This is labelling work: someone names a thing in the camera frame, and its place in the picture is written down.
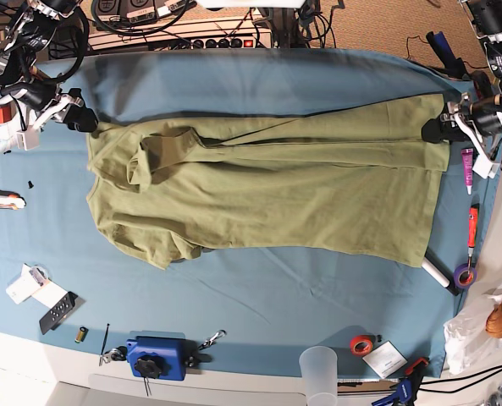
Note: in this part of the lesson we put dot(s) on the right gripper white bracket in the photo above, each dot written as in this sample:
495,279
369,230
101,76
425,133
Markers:
68,108

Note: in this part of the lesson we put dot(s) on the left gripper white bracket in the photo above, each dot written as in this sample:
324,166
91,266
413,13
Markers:
468,120

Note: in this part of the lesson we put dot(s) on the purple glue tube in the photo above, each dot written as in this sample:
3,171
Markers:
467,163

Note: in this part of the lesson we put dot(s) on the red handled screwdriver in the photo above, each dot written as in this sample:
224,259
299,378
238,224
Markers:
472,232

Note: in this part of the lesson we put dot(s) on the olive green t-shirt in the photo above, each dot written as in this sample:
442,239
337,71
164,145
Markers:
359,181

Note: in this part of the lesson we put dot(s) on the black white marker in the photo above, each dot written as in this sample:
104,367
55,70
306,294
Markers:
439,273

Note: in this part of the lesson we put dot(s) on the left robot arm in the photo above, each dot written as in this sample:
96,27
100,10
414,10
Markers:
485,18

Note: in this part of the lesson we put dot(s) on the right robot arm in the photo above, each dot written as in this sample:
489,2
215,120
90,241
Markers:
29,31

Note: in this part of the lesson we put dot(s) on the small red box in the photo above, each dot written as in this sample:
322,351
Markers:
6,114

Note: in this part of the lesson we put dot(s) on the orange white utility knife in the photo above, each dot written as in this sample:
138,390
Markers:
12,201

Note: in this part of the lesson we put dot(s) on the purple tape roll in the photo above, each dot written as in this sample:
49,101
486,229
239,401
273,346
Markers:
464,276

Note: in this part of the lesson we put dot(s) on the blue table cloth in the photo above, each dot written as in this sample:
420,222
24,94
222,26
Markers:
273,303

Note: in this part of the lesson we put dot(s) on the white power strip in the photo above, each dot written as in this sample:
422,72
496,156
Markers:
189,31

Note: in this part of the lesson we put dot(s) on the white card packet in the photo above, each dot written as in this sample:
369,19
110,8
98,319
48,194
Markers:
34,282

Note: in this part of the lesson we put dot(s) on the black remote control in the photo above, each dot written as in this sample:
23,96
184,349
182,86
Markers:
55,316

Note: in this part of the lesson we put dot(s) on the black zip tie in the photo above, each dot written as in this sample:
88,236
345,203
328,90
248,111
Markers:
104,340

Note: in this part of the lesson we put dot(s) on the small green battery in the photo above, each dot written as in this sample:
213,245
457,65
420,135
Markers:
81,334

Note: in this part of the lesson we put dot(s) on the white plastic bag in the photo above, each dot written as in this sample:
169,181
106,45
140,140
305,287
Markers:
466,340

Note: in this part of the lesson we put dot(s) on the red tape roll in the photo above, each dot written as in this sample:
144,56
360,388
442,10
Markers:
361,345

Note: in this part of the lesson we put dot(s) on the white paper note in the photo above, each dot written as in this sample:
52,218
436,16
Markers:
385,360

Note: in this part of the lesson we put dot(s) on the silver carabiner clip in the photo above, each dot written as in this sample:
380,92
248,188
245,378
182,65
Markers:
211,340

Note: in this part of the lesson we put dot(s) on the translucent plastic cup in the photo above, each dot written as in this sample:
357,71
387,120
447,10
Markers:
319,373

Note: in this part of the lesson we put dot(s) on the blue orange bar clamp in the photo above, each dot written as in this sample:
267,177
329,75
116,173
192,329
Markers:
406,389

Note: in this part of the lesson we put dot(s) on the blue black clamp handle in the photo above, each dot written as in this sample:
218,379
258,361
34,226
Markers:
454,67

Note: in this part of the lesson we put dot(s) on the blue clamp mount block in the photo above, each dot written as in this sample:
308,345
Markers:
157,358

